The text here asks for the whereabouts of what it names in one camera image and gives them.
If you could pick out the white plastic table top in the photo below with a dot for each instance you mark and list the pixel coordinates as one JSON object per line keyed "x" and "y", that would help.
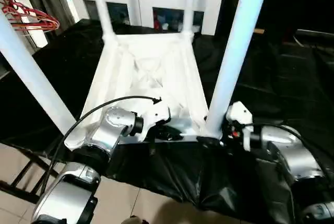
{"x": 130, "y": 59}

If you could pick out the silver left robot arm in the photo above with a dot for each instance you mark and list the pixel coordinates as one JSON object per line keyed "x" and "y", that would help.
{"x": 114, "y": 119}

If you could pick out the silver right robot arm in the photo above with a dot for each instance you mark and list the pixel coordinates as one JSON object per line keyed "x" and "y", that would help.
{"x": 295, "y": 151}

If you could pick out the black mat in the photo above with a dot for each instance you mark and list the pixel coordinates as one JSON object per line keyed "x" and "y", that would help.
{"x": 287, "y": 77}

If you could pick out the small tan label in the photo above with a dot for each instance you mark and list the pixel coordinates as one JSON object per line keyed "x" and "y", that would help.
{"x": 259, "y": 31}

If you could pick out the long dark bar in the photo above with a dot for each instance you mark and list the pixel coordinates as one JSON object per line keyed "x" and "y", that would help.
{"x": 315, "y": 34}

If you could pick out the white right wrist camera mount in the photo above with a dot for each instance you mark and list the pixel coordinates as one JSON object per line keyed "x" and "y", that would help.
{"x": 240, "y": 111}

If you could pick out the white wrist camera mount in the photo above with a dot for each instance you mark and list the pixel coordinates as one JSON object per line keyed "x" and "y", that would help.
{"x": 240, "y": 111}
{"x": 156, "y": 111}

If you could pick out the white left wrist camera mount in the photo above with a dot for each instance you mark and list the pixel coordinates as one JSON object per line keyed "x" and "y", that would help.
{"x": 156, "y": 111}

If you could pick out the black folding stand frame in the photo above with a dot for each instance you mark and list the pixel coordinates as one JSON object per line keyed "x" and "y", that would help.
{"x": 15, "y": 192}

